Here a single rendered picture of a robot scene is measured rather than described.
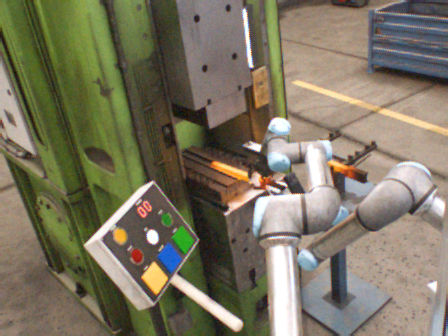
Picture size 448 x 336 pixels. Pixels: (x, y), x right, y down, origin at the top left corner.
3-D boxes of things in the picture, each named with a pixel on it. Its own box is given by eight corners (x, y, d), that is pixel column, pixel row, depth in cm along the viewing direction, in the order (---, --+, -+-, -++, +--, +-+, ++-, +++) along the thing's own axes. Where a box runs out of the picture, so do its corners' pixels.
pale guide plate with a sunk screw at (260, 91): (270, 102, 226) (266, 66, 218) (256, 109, 221) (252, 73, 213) (266, 101, 227) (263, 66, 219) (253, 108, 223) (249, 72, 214)
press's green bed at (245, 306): (298, 319, 265) (293, 252, 242) (250, 363, 245) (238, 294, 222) (229, 274, 303) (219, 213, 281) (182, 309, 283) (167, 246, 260)
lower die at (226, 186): (255, 184, 217) (253, 168, 213) (222, 205, 206) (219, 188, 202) (195, 158, 246) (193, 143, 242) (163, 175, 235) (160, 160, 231)
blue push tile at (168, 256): (182, 259, 169) (169, 242, 168) (172, 273, 164) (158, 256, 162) (178, 260, 170) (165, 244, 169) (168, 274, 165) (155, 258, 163)
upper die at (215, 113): (246, 110, 200) (243, 88, 195) (209, 129, 189) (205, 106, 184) (183, 92, 229) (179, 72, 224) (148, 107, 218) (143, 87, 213)
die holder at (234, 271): (294, 252, 242) (287, 174, 221) (238, 295, 222) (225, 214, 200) (219, 212, 281) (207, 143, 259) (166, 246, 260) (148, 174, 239)
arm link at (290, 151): (300, 158, 166) (297, 134, 173) (266, 160, 167) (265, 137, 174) (300, 172, 172) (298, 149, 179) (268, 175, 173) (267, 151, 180)
